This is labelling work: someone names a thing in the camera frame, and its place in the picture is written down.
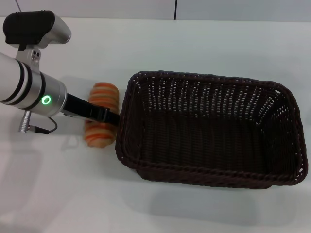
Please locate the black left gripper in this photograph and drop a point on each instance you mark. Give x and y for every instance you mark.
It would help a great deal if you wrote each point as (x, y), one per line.
(85, 108)

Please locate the orange striped bread roll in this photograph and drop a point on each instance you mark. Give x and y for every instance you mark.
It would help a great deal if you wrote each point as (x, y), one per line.
(102, 94)

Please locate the black woven rectangular basket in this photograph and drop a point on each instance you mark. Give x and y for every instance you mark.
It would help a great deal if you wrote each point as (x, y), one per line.
(213, 136)

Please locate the left wrist camera housing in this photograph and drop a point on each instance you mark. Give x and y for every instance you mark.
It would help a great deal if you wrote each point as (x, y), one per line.
(29, 26)

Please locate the black vertical wall strip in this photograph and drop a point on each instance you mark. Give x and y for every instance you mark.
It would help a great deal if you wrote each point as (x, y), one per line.
(175, 9)

